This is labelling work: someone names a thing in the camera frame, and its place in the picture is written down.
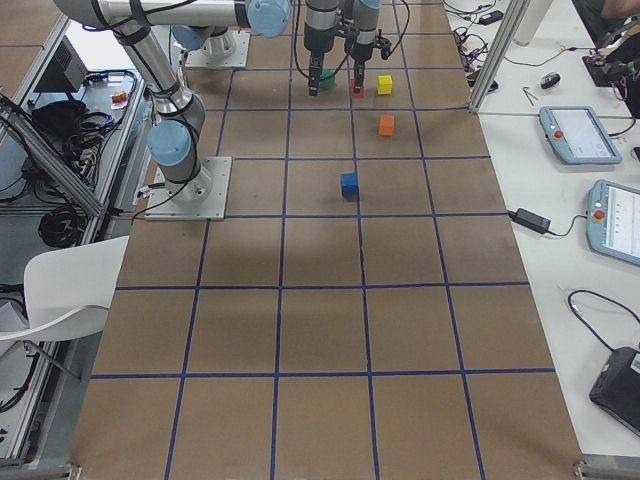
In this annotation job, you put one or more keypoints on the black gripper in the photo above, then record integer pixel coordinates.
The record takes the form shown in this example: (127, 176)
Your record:
(316, 43)
(362, 51)

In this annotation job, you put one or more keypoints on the red wooden block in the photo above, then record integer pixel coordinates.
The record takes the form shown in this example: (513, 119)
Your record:
(357, 89)

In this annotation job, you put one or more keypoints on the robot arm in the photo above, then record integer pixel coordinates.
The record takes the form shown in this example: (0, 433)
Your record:
(174, 140)
(356, 22)

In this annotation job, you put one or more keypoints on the green wooden block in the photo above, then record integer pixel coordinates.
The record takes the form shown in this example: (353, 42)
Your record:
(326, 81)

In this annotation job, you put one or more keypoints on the yellow wooden block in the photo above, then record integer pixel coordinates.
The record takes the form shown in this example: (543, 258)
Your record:
(384, 85)

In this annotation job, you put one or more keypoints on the orange wooden block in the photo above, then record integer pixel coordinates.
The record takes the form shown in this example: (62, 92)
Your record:
(386, 125)

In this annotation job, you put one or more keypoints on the blue wooden block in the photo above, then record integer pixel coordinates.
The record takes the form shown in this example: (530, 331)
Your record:
(349, 185)

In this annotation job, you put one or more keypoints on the black power adapter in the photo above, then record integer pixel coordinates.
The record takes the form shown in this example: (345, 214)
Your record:
(530, 220)

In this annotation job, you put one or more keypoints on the teach pendant tablet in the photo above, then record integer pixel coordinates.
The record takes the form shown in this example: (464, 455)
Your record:
(613, 221)
(577, 136)

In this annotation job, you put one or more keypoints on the white chair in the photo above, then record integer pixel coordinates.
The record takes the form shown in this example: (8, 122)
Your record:
(68, 292)

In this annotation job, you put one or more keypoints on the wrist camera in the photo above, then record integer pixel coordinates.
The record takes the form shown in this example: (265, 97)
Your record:
(383, 44)

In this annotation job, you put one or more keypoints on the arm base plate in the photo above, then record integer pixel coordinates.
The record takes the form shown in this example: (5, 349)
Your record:
(228, 50)
(204, 197)

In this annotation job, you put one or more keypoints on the aluminium frame post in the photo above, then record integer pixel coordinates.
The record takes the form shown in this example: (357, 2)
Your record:
(497, 51)

